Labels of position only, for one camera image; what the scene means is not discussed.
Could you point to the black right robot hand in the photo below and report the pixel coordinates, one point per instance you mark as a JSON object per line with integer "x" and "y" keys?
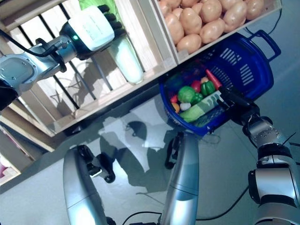
{"x": 241, "y": 105}

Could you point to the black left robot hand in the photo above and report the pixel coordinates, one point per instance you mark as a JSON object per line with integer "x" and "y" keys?
{"x": 93, "y": 28}

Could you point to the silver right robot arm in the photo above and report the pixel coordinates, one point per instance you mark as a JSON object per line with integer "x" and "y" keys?
{"x": 264, "y": 133}

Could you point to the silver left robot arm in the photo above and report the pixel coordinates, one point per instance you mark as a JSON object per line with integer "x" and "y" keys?
{"x": 18, "y": 68}

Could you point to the blue plastic shopping basket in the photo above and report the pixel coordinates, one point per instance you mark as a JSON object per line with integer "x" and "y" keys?
{"x": 262, "y": 77}

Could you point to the small green toy pepper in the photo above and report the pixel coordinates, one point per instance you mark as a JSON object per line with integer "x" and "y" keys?
{"x": 207, "y": 88}
{"x": 197, "y": 98}

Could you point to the red toy carrot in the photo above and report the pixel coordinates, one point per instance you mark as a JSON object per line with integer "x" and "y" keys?
{"x": 213, "y": 79}

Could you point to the red toy tomato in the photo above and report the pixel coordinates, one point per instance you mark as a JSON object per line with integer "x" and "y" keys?
{"x": 196, "y": 86}

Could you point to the white toy garlic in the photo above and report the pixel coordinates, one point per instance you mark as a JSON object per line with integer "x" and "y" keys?
{"x": 185, "y": 106}

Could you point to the small green toy lettuce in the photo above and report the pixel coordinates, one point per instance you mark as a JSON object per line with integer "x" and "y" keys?
{"x": 185, "y": 93}

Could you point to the small red toy fruit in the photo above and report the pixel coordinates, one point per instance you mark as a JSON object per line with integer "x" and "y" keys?
{"x": 174, "y": 98}

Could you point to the brown potato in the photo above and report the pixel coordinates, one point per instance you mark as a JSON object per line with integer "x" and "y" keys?
{"x": 165, "y": 7}
{"x": 174, "y": 25}
{"x": 211, "y": 9}
{"x": 212, "y": 31}
{"x": 188, "y": 43}
{"x": 235, "y": 15}
{"x": 190, "y": 21}
{"x": 255, "y": 8}

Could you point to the silver right robot leg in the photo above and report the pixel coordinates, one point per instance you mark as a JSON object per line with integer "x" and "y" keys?
{"x": 182, "y": 175}

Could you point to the silver robot leg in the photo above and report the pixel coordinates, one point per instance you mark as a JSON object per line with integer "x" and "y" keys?
{"x": 182, "y": 175}
{"x": 79, "y": 187}

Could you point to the wooden display stand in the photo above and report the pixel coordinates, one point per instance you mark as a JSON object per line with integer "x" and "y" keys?
{"x": 28, "y": 131}

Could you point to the silver left robot leg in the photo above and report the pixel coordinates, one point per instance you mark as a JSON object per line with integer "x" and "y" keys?
{"x": 79, "y": 187}

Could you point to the purple white turnip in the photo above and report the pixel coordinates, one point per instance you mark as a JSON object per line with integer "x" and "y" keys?
{"x": 2, "y": 170}

